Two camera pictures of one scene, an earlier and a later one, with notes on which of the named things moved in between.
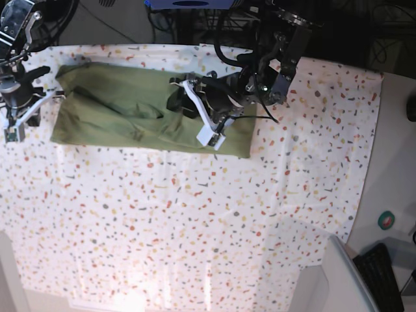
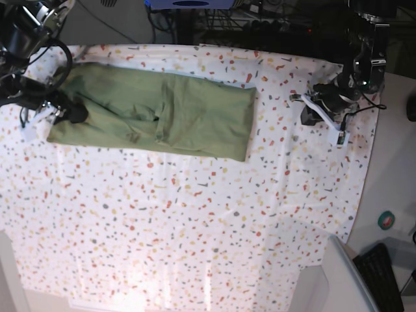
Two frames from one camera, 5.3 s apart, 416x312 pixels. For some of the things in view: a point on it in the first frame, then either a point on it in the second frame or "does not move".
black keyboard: [375, 266] does not move
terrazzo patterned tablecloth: [94, 227] does not move
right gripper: [218, 93] -> [337, 97]
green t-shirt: [104, 103] does not move
